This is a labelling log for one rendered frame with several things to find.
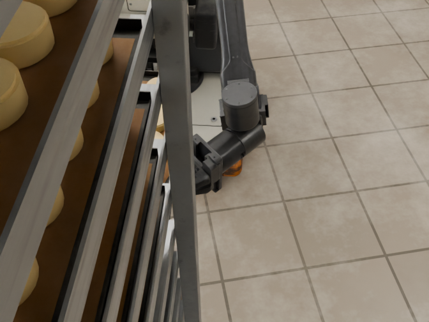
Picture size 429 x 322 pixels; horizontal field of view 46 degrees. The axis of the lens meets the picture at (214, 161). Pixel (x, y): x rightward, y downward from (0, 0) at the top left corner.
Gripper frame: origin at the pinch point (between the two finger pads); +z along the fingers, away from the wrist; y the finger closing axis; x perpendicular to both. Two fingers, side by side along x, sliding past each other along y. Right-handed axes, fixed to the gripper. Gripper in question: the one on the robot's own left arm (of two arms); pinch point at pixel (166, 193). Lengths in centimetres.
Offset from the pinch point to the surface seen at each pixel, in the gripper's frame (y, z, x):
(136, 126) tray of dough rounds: -28.4, 5.1, -5.0
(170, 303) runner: 4.0, 9.9, -13.0
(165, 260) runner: -1.6, 7.2, -9.2
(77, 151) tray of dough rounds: -39.7, 13.7, -11.4
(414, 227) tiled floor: 103, -90, -25
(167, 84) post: -30.1, 0.0, -3.8
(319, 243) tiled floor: 102, -58, -5
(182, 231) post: -2.5, 2.7, -7.7
